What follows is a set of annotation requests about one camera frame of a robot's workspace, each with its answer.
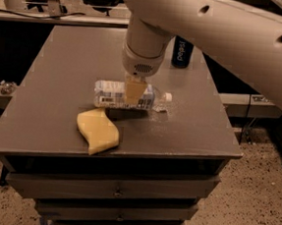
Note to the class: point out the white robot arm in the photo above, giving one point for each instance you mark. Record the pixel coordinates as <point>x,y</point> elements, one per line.
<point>244,40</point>

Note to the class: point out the grey metal rail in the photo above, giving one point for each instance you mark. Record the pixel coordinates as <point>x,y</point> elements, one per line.
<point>73,19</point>

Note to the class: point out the blue label plastic bottle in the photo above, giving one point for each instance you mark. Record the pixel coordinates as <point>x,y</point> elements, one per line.
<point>111,94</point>

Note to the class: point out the yellow wavy sponge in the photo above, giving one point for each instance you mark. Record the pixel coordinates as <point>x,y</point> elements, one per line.
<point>98,130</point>

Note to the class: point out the small clear crumpled object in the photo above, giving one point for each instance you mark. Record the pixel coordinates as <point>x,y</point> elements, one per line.
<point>8,88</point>

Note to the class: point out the blue pepsi can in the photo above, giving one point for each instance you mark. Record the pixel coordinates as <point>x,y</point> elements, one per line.
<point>182,53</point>

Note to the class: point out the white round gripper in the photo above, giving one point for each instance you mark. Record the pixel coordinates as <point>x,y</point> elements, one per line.
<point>139,63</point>

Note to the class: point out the grey drawer cabinet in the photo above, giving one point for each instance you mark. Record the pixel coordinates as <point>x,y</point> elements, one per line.
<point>165,161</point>

